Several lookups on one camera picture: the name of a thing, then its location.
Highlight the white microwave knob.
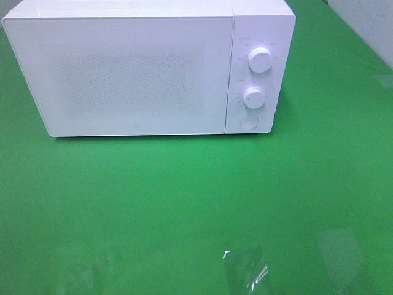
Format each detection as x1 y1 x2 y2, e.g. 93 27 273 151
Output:
247 44 274 73
243 86 266 109

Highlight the round white door release button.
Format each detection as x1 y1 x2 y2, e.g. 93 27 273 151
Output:
240 115 259 130

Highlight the white microwave oven body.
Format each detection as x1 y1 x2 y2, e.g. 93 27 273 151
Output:
2 1 296 134

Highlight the green table mat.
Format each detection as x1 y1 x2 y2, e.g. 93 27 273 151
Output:
1 1 392 294

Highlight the white microwave door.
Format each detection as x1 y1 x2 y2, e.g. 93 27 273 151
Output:
4 17 233 137

